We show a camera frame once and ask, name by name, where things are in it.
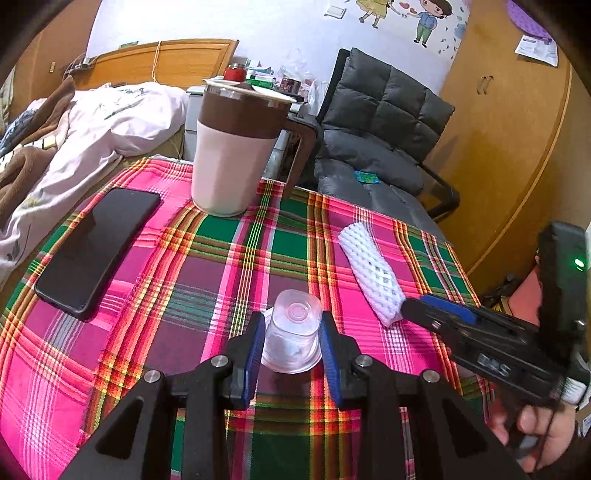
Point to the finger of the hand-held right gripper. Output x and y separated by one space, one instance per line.
450 308
429 318

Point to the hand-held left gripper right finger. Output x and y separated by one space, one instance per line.
330 355

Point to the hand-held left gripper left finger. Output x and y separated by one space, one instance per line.
254 350

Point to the clear plastic cup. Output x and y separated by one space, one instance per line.
291 337

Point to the white foam fruit net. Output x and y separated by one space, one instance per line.
369 272

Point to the person's right hand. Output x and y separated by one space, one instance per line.
535 429

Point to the pink green plaid tablecloth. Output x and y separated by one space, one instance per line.
184 286

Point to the small green packet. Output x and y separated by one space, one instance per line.
367 177

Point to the large wooden wardrobe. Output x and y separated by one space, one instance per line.
508 138

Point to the brown and white pitcher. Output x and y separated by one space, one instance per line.
226 166

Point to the black smartphone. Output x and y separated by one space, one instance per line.
92 249

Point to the grey cushioned armchair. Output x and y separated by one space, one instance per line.
369 120

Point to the white bedside cabinet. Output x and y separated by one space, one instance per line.
193 115

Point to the translucent plastic bag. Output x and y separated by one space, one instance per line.
316 94

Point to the green flat box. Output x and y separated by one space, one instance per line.
261 83

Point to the white paper leaflet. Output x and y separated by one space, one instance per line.
538 46

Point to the red jar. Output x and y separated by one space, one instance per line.
235 74

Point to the wooden bed headboard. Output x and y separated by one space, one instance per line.
184 64

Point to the purple mesh item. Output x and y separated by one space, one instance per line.
526 18

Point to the striped white cloth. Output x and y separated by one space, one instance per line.
18 154

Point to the brown fleece blanket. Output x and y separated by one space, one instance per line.
51 106

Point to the blue checked cloth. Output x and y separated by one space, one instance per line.
16 127

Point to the black power strip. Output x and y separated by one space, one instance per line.
83 63

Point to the cartoon wall sticker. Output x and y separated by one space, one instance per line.
427 23

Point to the white wall switch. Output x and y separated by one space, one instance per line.
335 12

